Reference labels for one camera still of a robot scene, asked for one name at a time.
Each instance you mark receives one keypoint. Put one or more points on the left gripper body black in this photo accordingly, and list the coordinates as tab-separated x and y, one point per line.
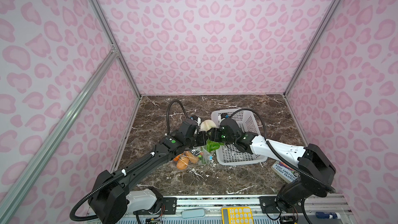
198	139

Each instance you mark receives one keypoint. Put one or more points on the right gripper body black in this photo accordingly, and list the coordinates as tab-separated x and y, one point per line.
221	136

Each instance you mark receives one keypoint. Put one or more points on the green lettuce toy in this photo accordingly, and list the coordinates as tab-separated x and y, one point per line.
213	140

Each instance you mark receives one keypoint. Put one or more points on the clear zip top bag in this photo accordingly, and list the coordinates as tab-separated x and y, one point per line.
196	152

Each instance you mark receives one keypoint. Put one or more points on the yellow-orange squash toy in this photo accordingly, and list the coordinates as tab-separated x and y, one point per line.
192	158

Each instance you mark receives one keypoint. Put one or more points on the brown potato toy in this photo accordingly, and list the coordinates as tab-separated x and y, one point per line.
182	162

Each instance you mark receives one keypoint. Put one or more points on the green cucumber toy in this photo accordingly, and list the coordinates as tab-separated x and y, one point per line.
205	157

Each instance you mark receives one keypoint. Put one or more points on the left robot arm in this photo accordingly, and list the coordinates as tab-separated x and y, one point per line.
114	192

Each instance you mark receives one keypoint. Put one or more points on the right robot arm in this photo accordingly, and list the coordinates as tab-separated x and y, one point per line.
315	171

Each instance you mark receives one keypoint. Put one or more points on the white plastic basket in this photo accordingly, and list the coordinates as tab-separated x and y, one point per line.
228	155

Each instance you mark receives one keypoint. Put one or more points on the colourful paperback book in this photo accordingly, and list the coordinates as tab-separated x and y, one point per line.
285	172

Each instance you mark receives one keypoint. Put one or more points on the light blue flat case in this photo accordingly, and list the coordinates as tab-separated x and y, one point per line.
193	213

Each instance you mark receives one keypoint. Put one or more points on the yellow calculator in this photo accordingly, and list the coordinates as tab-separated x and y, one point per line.
237	215

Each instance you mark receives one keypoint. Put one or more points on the blue white marker pen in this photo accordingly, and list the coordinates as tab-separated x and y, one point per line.
328	215

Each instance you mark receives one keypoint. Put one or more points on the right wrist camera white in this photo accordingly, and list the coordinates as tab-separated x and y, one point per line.
223	116

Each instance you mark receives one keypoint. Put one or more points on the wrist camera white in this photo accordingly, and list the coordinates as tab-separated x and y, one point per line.
197	119
223	116

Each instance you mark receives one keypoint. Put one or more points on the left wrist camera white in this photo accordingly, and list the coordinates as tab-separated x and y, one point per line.
197	119

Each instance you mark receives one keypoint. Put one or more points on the aluminium frame rail base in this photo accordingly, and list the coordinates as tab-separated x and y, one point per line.
262	206

